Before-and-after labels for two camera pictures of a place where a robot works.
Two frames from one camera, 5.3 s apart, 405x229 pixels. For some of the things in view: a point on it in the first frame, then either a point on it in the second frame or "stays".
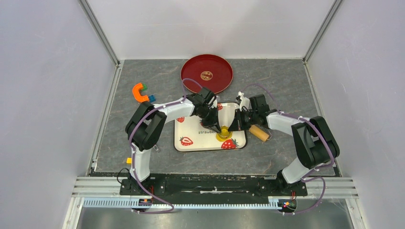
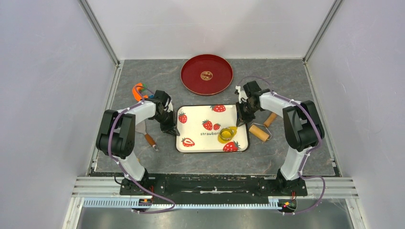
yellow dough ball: [225, 134] stays
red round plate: [210, 71] stays
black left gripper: [213, 125] to [171, 128]
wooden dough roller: [262, 134] stays
